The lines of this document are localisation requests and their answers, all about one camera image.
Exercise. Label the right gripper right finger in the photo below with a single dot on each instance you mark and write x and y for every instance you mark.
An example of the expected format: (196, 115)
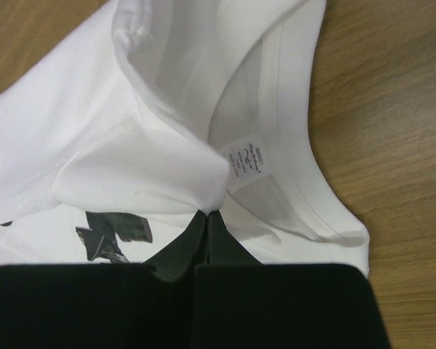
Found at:
(222, 248)

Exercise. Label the white t-shirt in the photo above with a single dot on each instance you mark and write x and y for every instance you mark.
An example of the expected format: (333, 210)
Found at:
(153, 110)

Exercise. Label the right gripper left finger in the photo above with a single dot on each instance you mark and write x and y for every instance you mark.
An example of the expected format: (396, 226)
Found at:
(176, 260)

